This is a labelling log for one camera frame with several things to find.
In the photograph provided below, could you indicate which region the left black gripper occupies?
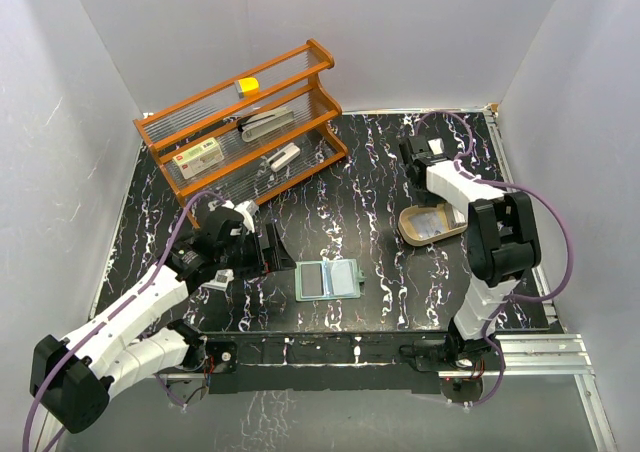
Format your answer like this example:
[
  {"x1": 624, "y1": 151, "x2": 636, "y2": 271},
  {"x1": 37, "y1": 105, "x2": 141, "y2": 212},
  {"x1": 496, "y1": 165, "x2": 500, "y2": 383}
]
[{"x1": 217, "y1": 223, "x2": 295, "y2": 280}]

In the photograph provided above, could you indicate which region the dark striped credit card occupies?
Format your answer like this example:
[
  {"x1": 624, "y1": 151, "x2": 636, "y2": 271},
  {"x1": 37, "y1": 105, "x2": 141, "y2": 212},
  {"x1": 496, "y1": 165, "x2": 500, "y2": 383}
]
[{"x1": 300, "y1": 263, "x2": 324, "y2": 298}]

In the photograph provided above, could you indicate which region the green card holder wallet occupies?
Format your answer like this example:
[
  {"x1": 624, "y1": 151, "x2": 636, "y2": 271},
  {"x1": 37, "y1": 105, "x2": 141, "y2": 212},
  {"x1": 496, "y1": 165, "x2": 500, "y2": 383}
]
[{"x1": 295, "y1": 259, "x2": 366, "y2": 302}]

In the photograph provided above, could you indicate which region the beige card tray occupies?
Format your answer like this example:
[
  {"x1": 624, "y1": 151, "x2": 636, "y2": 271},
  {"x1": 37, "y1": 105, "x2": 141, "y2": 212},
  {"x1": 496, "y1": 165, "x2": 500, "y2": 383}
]
[{"x1": 398, "y1": 203, "x2": 467, "y2": 247}]

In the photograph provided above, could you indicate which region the white blue patterned card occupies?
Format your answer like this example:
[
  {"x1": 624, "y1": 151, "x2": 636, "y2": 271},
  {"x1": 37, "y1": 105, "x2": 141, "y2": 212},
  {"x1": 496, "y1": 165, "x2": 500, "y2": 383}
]
[{"x1": 409, "y1": 211, "x2": 449, "y2": 240}]

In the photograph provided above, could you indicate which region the stack of cards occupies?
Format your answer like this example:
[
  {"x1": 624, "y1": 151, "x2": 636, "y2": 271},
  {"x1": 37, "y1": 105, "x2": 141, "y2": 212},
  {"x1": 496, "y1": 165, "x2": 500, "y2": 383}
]
[{"x1": 449, "y1": 208, "x2": 466, "y2": 228}]

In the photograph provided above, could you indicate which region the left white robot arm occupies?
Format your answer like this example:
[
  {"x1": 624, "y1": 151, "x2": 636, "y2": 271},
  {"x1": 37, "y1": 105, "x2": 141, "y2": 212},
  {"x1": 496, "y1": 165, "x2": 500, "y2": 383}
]
[{"x1": 29, "y1": 201, "x2": 296, "y2": 434}]

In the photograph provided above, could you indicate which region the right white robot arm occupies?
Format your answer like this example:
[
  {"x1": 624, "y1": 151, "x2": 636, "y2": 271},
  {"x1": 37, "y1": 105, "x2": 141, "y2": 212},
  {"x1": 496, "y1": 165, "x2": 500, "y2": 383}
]
[{"x1": 399, "y1": 136, "x2": 541, "y2": 369}]

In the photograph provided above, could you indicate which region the white paper card with code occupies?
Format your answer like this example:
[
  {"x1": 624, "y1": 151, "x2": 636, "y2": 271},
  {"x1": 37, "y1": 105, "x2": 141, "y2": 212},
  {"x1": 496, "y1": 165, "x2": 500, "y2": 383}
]
[{"x1": 202, "y1": 269, "x2": 234, "y2": 292}]

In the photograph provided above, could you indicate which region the small white stapler remover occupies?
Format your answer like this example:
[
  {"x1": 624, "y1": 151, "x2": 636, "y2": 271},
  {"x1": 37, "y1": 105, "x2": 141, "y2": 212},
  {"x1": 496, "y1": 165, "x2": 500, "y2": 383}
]
[{"x1": 267, "y1": 142, "x2": 301, "y2": 173}]

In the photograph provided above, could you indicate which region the orange wooden three-tier rack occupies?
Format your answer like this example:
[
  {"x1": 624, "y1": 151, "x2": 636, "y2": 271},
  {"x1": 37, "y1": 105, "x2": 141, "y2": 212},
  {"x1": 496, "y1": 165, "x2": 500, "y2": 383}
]
[{"x1": 134, "y1": 39, "x2": 348, "y2": 206}]

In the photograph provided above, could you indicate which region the white staples box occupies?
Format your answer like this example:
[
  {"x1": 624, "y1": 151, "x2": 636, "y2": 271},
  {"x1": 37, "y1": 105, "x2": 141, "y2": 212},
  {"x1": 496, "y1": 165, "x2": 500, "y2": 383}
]
[{"x1": 172, "y1": 138, "x2": 224, "y2": 179}]

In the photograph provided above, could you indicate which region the grey black stapler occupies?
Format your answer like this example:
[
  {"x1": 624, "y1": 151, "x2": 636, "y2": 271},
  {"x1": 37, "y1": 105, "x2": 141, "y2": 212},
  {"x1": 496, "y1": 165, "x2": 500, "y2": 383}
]
[{"x1": 237, "y1": 107, "x2": 294, "y2": 143}]

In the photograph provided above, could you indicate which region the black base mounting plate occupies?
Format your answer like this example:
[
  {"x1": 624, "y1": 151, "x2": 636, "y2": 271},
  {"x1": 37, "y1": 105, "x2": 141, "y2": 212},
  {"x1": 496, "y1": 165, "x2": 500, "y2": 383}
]
[{"x1": 202, "y1": 329, "x2": 506, "y2": 396}]

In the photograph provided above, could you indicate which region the yellow grey tape measure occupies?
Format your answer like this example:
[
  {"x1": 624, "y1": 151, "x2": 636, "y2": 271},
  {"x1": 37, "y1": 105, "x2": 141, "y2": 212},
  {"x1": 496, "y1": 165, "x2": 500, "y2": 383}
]
[{"x1": 234, "y1": 77, "x2": 261, "y2": 98}]

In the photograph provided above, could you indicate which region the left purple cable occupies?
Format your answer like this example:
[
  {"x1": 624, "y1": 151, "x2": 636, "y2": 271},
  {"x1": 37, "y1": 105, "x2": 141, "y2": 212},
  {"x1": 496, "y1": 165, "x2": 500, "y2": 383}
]
[{"x1": 21, "y1": 190, "x2": 236, "y2": 452}]

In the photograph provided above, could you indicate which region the aluminium frame rail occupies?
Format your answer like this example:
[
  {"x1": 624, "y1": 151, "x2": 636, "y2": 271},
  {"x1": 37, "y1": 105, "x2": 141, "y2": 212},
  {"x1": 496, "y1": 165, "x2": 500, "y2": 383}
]
[{"x1": 483, "y1": 104, "x2": 618, "y2": 451}]

